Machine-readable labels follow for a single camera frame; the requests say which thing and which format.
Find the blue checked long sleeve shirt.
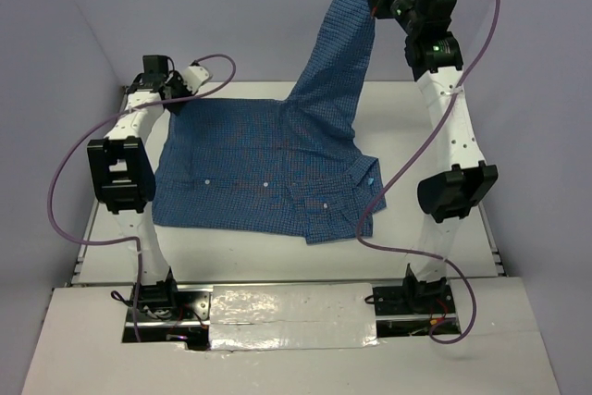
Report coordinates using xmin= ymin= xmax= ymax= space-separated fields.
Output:
xmin=153 ymin=0 xmax=386 ymax=244

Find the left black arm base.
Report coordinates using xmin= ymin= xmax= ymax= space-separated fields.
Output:
xmin=137 ymin=288 xmax=212 ymax=351

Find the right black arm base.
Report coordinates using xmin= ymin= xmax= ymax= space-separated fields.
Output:
xmin=364 ymin=264 xmax=461 ymax=339

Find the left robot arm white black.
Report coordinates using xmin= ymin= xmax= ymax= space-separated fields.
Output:
xmin=87 ymin=55 xmax=184 ymax=320

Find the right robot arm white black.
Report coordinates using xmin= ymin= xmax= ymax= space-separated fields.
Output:
xmin=367 ymin=0 xmax=499 ymax=313

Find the silver tape sheet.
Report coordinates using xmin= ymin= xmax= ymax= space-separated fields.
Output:
xmin=209 ymin=283 xmax=377 ymax=352

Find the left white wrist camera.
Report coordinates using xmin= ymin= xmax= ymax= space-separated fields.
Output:
xmin=180 ymin=64 xmax=212 ymax=94

